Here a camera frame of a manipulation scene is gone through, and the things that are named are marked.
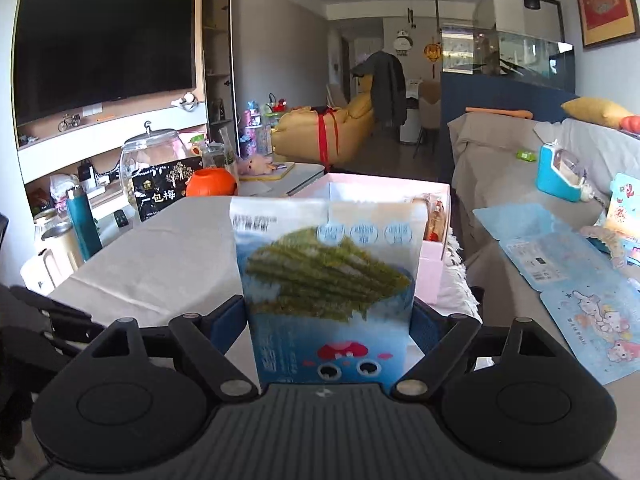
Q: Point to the sofa with beige cover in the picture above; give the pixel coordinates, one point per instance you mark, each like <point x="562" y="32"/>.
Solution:
<point x="495" y="155"/>

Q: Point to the small bicycle model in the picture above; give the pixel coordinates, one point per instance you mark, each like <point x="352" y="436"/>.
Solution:
<point x="69" y="122"/>

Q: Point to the black remote control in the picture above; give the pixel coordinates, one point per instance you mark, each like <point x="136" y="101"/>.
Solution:
<point x="121" y="217"/>

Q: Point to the cartoon printed blue card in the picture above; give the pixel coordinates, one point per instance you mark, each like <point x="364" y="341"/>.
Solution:
<point x="595" y="330"/>

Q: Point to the cream white kettle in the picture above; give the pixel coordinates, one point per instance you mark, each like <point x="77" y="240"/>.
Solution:
<point x="50" y="260"/>

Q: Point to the panda wall clock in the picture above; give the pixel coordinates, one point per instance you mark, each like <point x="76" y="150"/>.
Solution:
<point x="401" y="42"/>

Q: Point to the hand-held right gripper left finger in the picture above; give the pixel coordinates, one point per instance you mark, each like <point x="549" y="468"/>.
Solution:
<point x="229" y="325"/>

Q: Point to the light blue flat card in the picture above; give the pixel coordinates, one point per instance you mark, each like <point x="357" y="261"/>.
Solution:
<point x="530" y="240"/>

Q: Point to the framed red wall picture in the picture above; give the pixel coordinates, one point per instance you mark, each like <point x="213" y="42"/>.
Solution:
<point x="607" y="0"/>

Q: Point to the blue snack packet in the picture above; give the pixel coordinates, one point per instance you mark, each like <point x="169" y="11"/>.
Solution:
<point x="325" y="290"/>

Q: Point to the black television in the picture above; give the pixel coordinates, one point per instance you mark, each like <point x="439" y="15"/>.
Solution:
<point x="105" y="50"/>

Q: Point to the colourful cartoon box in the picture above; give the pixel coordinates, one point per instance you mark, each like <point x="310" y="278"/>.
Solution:
<point x="625" y="215"/>

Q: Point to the yellow armchair with red ribbon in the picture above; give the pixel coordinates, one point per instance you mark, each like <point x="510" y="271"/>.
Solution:
<point x="310" y="132"/>

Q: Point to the dark coat on stand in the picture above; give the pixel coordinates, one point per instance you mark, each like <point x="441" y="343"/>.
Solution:
<point x="387" y="85"/>

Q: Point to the large glass jar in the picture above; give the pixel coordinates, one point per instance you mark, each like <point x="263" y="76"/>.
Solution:
<point x="150" y="152"/>

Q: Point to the teal and white box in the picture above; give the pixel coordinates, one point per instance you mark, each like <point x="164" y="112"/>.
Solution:
<point x="557" y="172"/>

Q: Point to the orange pumpkin bucket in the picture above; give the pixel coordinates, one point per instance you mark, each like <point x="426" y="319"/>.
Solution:
<point x="210" y="183"/>

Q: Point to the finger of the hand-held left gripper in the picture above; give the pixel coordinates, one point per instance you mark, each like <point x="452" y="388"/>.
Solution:
<point x="50" y="307"/>
<point x="55" y="347"/>

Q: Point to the pink plush toy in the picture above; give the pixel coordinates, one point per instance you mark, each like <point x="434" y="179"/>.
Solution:
<point x="255" y="165"/>

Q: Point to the white fringed cloth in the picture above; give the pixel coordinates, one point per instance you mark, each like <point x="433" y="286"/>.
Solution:
<point x="457" y="280"/>

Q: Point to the orange hanging ornament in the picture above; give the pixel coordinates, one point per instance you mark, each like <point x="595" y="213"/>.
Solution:
<point x="433" y="52"/>

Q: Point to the pink box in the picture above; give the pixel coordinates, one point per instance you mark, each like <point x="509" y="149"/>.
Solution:
<point x="380" y="187"/>

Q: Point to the glass fish tank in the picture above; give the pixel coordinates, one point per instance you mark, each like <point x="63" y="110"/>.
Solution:
<point x="505" y="45"/>

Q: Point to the yellow pillow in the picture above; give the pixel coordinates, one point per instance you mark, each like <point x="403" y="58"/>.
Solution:
<point x="597" y="112"/>

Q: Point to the teal bottle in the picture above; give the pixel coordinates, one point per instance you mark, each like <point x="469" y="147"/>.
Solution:
<point x="84" y="225"/>

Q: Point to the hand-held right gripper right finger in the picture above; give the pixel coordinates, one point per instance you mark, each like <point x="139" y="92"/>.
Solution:
<point x="427" y="327"/>

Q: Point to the small green packet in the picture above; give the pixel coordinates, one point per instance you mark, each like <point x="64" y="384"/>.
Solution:
<point x="527" y="155"/>

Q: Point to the small glass jar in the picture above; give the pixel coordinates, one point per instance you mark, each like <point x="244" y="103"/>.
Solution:
<point x="217" y="156"/>

